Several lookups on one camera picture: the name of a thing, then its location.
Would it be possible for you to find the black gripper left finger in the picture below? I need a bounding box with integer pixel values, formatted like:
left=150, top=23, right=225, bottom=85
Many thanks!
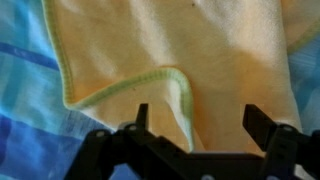
left=63, top=103, right=189, bottom=180

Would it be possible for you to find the blue plaid bed cover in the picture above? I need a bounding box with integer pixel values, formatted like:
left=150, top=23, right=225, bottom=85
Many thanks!
left=0, top=0, right=320, bottom=180

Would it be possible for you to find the yellow towel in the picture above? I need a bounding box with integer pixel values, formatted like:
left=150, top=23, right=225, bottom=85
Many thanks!
left=41, top=0, right=320, bottom=180

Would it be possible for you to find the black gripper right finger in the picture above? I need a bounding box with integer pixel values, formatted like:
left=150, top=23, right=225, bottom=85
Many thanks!
left=242, top=103, right=320, bottom=180

